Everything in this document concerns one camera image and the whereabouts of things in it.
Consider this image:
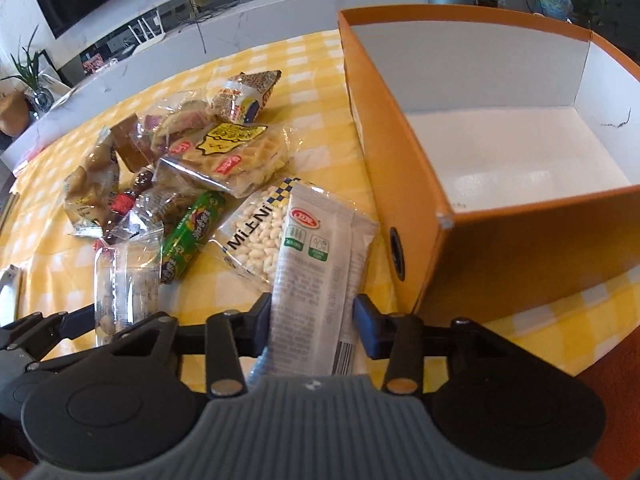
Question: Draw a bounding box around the MiNi white bean bag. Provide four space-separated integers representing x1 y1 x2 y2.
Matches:
210 177 302 290

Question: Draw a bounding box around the white snack bar packet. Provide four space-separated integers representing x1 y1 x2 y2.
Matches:
248 183 378 387

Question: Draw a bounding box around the clear tray of round cakes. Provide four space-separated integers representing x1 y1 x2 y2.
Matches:
93 230 163 346

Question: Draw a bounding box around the waffle pack yellow label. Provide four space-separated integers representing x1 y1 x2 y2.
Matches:
160 122 291 198

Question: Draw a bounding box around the green candy tube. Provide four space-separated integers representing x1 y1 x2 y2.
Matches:
160 191 227 284

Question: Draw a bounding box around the red cap sauce bottle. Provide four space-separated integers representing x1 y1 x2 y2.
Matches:
102 168 153 245

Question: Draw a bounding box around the yellow checkered tablecloth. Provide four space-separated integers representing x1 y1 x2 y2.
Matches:
1 30 639 374

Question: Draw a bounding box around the brown mushroom snack bag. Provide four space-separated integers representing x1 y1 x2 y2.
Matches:
63 128 120 238

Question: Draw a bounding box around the pink pastry clear pack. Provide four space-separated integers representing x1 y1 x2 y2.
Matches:
131 90 209 160

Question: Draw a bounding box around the brown blue chip bag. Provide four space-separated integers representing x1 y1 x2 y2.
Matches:
207 70 282 125

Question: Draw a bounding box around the orange cardboard box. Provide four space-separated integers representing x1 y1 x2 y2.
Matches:
338 4 639 325

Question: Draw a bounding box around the potted plant glass vase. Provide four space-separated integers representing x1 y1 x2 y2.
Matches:
2 27 53 114

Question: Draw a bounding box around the water jug bottle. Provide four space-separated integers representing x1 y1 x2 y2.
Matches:
536 0 573 22

